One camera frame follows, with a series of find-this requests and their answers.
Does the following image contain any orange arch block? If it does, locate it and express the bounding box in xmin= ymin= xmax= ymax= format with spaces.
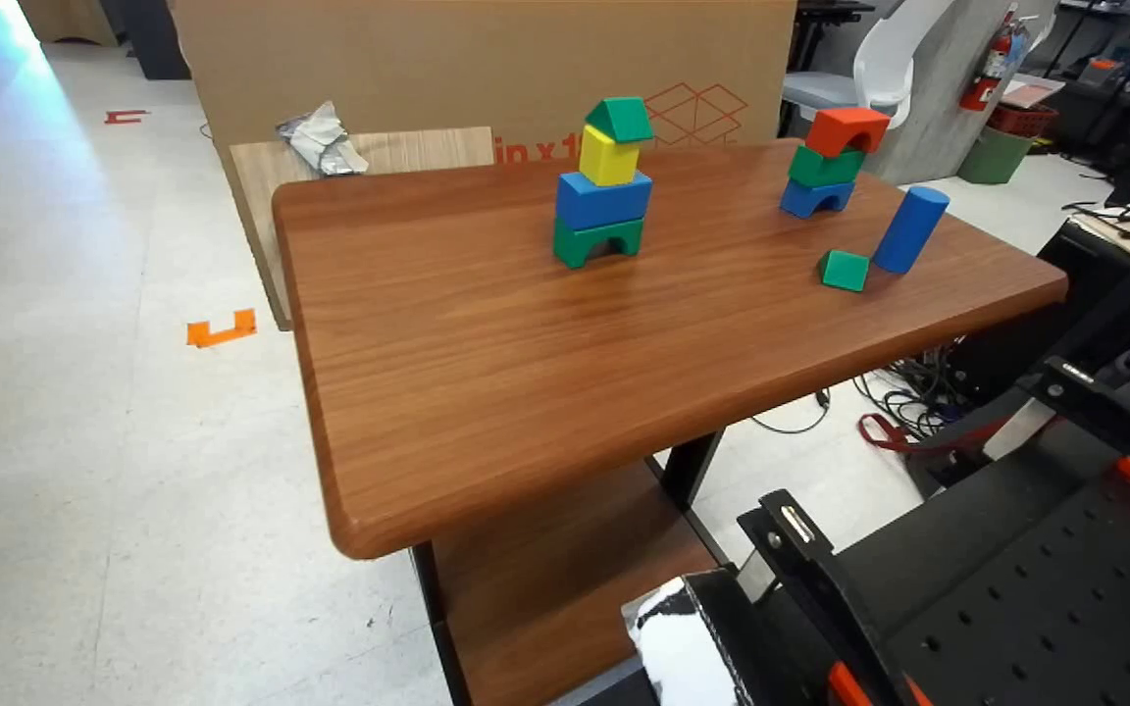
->
xmin=803 ymin=105 xmax=890 ymax=158

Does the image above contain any blue rectangular block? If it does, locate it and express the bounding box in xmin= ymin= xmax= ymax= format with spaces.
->
xmin=558 ymin=172 xmax=650 ymax=226

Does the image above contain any small green cube block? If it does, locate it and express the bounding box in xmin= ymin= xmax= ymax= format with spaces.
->
xmin=820 ymin=252 xmax=873 ymax=292

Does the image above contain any large cardboard box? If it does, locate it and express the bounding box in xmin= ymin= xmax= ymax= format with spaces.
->
xmin=168 ymin=0 xmax=797 ymax=159

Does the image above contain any red fire extinguisher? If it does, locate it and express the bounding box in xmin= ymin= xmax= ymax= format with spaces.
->
xmin=963 ymin=14 xmax=1023 ymax=109

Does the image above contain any green arch block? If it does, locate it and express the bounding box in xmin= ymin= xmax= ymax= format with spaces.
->
xmin=554 ymin=219 xmax=645 ymax=271

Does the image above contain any green bucket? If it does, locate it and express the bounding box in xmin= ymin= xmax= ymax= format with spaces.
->
xmin=959 ymin=129 xmax=1028 ymax=185

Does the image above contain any green middle block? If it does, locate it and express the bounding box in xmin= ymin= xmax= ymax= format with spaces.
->
xmin=789 ymin=143 xmax=869 ymax=189

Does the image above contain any yellow cube block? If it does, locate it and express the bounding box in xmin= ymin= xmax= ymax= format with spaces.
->
xmin=580 ymin=125 xmax=639 ymax=189

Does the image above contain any blue arch block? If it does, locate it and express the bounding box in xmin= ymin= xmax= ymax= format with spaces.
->
xmin=781 ymin=180 xmax=856 ymax=219

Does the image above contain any green triangle roof block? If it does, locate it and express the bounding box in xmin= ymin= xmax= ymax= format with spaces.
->
xmin=589 ymin=92 xmax=654 ymax=143

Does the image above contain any crumpled white plastic bag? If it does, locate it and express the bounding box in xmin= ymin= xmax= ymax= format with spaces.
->
xmin=278 ymin=100 xmax=368 ymax=177

